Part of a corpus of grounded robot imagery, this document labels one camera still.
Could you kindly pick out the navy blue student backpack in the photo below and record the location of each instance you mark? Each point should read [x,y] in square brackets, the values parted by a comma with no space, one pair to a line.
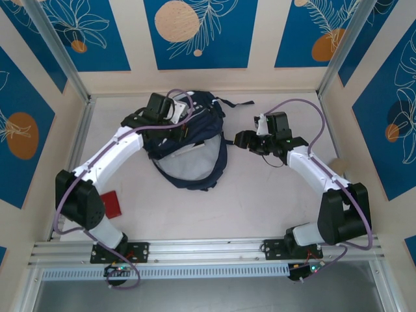
[195,172]

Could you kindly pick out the beige pencil case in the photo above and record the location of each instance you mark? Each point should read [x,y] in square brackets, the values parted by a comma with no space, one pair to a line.
[338,165]

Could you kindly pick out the red wallet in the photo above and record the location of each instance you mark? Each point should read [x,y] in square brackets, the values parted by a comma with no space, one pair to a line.
[112,204]

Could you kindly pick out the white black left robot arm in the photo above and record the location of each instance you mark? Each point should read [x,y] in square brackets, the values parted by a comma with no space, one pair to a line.
[110,152]

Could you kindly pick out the small controller circuit board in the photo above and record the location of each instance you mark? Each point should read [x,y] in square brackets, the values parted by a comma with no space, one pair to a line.
[307,270]
[118,269]

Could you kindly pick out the aluminium table side rail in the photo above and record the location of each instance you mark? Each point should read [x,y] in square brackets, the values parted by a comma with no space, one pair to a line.
[85,120]
[329,125]

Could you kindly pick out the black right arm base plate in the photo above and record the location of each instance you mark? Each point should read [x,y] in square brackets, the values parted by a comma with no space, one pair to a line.
[273,248]

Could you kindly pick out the long aluminium mounting rail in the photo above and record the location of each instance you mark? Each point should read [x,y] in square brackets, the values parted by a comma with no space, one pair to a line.
[208,248]

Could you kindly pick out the aluminium frame post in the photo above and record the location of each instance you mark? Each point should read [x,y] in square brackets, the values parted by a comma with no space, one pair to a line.
[56,42]
[357,42]

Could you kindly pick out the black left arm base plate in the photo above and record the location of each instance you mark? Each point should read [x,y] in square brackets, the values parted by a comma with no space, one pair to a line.
[139,252]

